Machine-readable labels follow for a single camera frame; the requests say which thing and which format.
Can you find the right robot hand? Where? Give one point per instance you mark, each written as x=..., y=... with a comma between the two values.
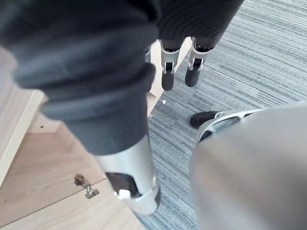
x=84, y=60

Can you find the light wooden cabinet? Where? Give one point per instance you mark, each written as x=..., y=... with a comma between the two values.
x=36, y=153

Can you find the metal cabinet hinge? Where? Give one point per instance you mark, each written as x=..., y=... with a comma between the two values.
x=85, y=187

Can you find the wooden cabinet door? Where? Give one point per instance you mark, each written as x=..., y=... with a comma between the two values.
x=91, y=213

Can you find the dark robot foot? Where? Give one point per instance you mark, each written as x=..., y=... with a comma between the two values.
x=204, y=118

